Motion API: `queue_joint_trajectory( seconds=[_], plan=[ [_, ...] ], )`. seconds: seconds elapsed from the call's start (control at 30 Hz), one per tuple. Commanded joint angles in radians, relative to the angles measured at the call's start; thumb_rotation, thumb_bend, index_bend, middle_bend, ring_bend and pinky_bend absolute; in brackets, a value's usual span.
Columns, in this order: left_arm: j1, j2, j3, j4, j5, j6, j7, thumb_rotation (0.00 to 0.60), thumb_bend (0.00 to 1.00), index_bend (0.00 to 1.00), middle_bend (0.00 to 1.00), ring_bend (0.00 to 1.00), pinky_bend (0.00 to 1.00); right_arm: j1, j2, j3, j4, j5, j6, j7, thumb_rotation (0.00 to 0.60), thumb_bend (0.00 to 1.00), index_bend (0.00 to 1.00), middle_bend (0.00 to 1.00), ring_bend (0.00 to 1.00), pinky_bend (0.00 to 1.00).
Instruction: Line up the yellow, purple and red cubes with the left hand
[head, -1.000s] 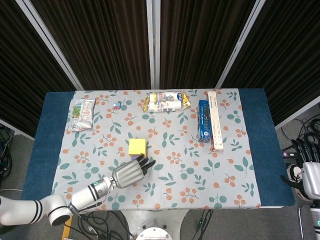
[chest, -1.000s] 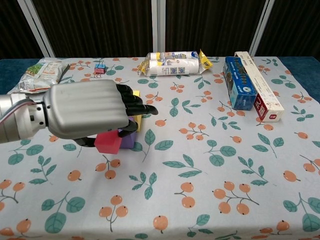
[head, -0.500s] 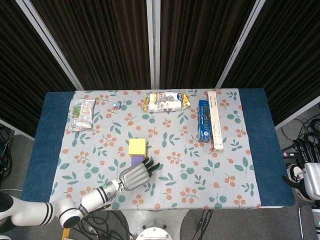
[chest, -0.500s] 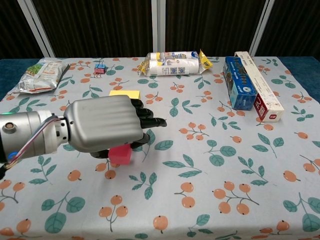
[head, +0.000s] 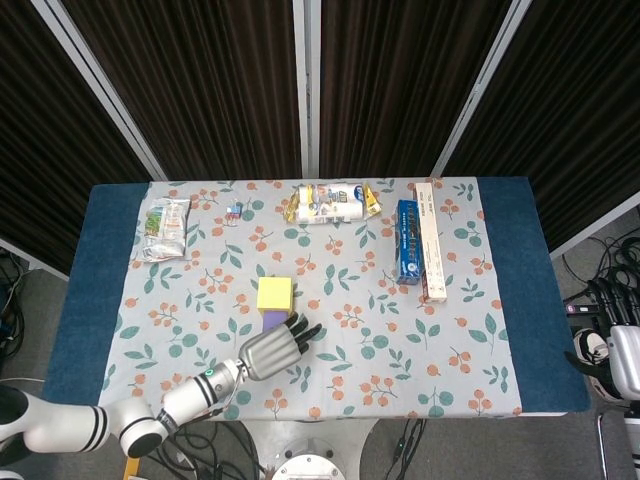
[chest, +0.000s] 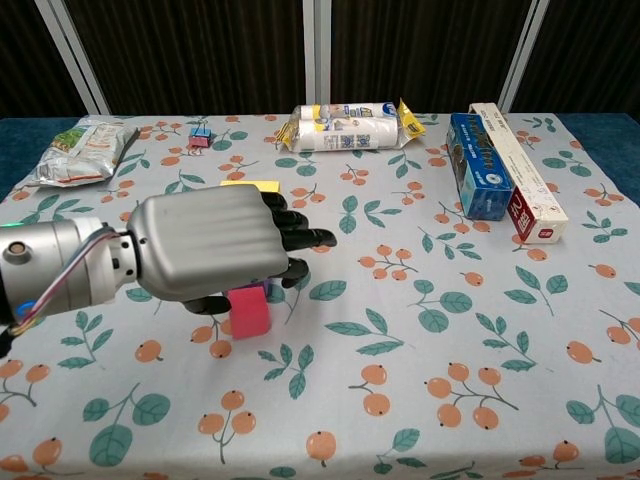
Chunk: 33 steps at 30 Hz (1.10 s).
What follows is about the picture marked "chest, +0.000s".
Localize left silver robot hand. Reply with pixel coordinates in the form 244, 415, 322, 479
124, 184, 339, 317

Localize small red cube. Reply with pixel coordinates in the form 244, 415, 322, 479
227, 283, 273, 341

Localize large yellow cube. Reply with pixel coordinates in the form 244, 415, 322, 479
219, 179, 281, 194

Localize silver snack bag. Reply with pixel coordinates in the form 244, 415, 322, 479
27, 122, 140, 189

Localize white plastic bag roll pack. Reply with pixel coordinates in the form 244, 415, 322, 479
273, 97, 427, 154

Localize dark ribbed partition panel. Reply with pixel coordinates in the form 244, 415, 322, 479
329, 0, 531, 114
512, 0, 640, 115
64, 0, 307, 117
0, 0, 89, 120

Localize floral printed tablecloth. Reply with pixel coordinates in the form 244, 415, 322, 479
0, 113, 640, 480

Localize blue cling film box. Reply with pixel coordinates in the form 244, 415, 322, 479
445, 112, 516, 221

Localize long white foil box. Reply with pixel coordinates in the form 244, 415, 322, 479
468, 102, 570, 245

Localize white partition post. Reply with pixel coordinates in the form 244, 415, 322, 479
498, 0, 551, 114
37, 0, 111, 115
302, 0, 333, 114

